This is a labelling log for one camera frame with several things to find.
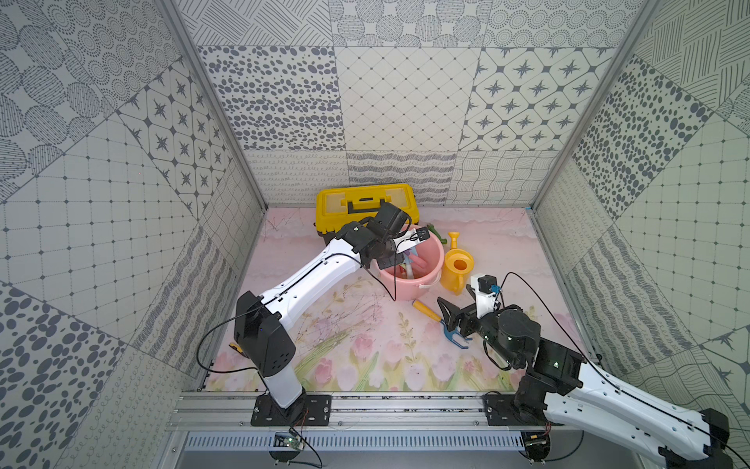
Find blue fork yellow handle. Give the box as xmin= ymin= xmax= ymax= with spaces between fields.
xmin=412 ymin=300 xmax=471 ymax=350

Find pink plastic bucket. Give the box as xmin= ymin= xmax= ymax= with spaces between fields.
xmin=376 ymin=227 xmax=445 ymax=302

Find yellow watering can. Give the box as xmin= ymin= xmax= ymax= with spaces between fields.
xmin=439 ymin=232 xmax=475 ymax=295

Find purple shovel pink handle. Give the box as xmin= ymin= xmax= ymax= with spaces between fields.
xmin=404 ymin=247 xmax=432 ymax=279

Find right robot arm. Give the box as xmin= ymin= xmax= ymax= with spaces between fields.
xmin=437 ymin=296 xmax=734 ymax=468

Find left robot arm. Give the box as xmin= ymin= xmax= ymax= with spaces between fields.
xmin=234 ymin=202 xmax=421 ymax=412

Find green toy tool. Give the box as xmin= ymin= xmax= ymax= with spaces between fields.
xmin=427 ymin=224 xmax=448 ymax=245

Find yellow black toolbox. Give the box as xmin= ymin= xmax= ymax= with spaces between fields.
xmin=316 ymin=184 xmax=420 ymax=244

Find yellow black pliers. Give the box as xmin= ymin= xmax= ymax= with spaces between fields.
xmin=229 ymin=343 xmax=244 ymax=356

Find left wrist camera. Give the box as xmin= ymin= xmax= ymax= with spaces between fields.
xmin=394 ymin=228 xmax=432 ymax=253

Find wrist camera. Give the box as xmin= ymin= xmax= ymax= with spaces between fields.
xmin=394 ymin=228 xmax=432 ymax=253
xmin=470 ymin=275 xmax=500 ymax=319

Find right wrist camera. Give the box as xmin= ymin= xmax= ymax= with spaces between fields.
xmin=470 ymin=275 xmax=500 ymax=319

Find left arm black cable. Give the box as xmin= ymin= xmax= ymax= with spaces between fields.
xmin=195 ymin=251 xmax=400 ymax=376

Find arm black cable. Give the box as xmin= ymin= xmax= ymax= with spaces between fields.
xmin=494 ymin=270 xmax=734 ymax=453
xmin=195 ymin=251 xmax=400 ymax=376

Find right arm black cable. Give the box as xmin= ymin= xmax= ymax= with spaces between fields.
xmin=494 ymin=270 xmax=734 ymax=453

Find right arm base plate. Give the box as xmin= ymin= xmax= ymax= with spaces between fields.
xmin=482 ymin=392 xmax=556 ymax=427

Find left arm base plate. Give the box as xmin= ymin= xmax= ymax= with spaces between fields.
xmin=251 ymin=392 xmax=332 ymax=427

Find aluminium mounting rail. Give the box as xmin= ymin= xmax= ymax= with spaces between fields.
xmin=166 ymin=390 xmax=652 ymax=453

